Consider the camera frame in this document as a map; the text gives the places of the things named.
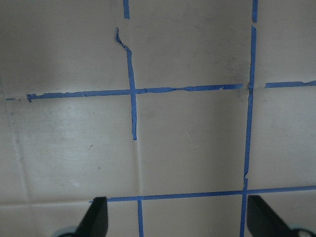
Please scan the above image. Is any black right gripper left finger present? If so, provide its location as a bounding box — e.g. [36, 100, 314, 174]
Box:
[75, 197, 109, 237]

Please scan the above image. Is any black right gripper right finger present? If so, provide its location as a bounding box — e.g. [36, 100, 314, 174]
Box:
[246, 195, 296, 237]

